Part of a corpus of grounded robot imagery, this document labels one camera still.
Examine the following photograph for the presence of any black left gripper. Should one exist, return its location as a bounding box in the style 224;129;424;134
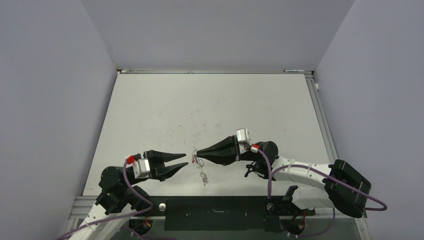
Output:
124;149;188;187

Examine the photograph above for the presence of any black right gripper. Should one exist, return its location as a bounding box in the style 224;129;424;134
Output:
197;134;258;166

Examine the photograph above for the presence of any metal keyring plate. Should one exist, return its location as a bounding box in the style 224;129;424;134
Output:
191;148;209;187

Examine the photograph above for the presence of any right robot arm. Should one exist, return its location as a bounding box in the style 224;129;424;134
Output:
195;135;372;218

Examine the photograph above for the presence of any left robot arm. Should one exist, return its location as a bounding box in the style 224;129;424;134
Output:
59;150;188;240

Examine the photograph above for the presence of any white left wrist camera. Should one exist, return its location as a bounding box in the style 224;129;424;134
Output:
132;158;151;179

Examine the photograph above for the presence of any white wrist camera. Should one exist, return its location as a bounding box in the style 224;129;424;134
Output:
236;128;251;146
132;158;151;179

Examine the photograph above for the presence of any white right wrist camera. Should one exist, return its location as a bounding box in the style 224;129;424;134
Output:
236;128;251;146

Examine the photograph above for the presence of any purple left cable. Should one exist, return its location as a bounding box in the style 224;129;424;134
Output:
52;160;154;240

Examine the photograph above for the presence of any purple cable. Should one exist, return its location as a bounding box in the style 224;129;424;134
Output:
256;149;388;212
52;160;154;240

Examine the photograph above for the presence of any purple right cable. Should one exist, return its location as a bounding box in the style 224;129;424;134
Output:
256;149;388;212

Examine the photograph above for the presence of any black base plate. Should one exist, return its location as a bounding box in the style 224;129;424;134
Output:
129;196;316;232

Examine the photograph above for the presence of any aluminium rail right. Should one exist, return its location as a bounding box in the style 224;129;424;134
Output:
305;73;339;163

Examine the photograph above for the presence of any aluminium rail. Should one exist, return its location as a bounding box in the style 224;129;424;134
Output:
116;69;314;75
305;73;339;163

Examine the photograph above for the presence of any aluminium rail back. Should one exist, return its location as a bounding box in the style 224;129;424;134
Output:
116;69;314;75

